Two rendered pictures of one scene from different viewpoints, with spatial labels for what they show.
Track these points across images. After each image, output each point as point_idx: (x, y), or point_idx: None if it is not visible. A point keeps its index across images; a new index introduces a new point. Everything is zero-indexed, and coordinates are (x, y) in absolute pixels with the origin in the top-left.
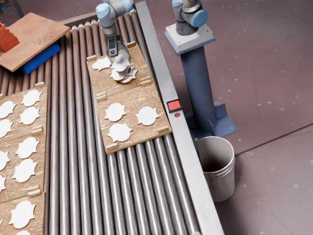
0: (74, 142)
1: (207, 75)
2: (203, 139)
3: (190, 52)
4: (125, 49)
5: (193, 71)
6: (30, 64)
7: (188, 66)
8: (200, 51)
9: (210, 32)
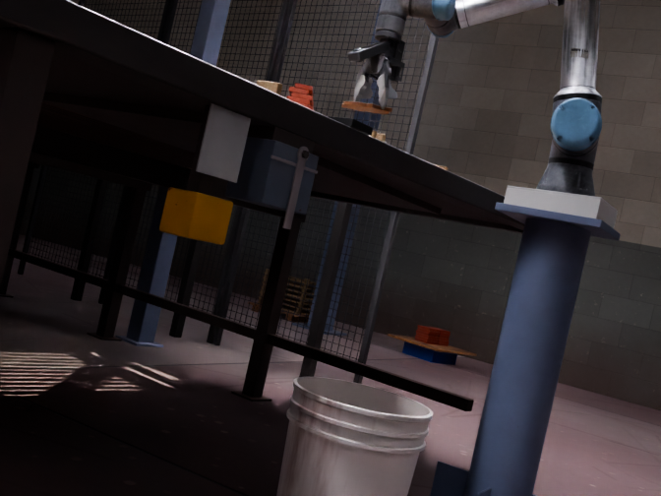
0: None
1: (548, 344)
2: (395, 397)
3: (533, 239)
4: (386, 73)
5: (519, 300)
6: None
7: (515, 283)
8: (559, 257)
9: (595, 197)
